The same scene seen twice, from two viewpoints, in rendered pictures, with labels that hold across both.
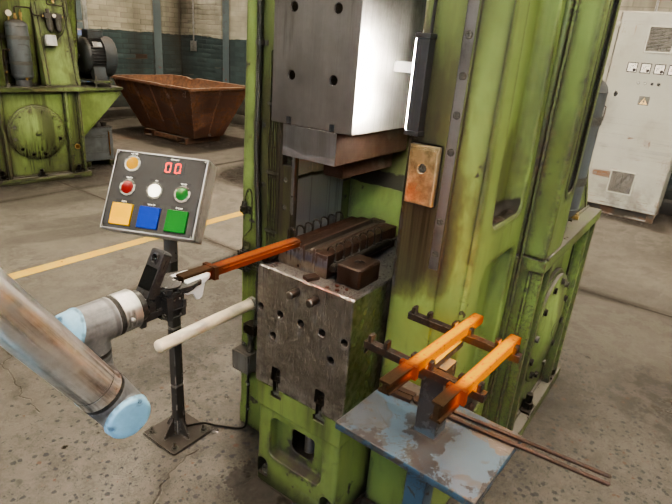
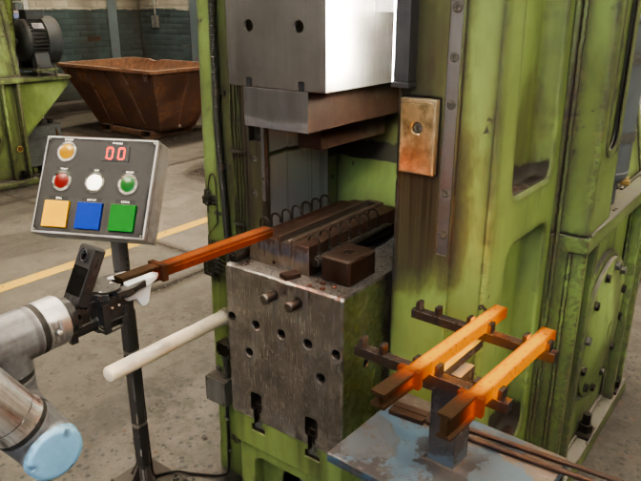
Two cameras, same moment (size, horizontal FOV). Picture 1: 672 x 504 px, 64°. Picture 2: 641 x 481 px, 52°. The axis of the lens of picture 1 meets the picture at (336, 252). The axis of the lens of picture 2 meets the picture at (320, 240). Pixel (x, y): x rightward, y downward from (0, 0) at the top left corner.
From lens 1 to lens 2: 0.09 m
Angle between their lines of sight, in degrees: 3
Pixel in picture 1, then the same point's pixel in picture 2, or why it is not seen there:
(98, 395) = (12, 425)
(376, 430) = (379, 461)
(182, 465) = not seen: outside the picture
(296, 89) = (256, 42)
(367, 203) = (360, 182)
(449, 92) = (443, 30)
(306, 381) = (294, 407)
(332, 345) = (321, 359)
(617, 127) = not seen: outside the picture
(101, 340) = (19, 359)
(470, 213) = (482, 179)
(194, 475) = not seen: outside the picture
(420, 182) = (416, 145)
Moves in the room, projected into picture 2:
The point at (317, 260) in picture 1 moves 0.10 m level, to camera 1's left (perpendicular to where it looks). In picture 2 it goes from (297, 253) to (257, 253)
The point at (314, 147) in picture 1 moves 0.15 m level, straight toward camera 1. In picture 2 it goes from (282, 112) to (279, 123)
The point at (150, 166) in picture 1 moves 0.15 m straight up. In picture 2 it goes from (88, 153) to (81, 98)
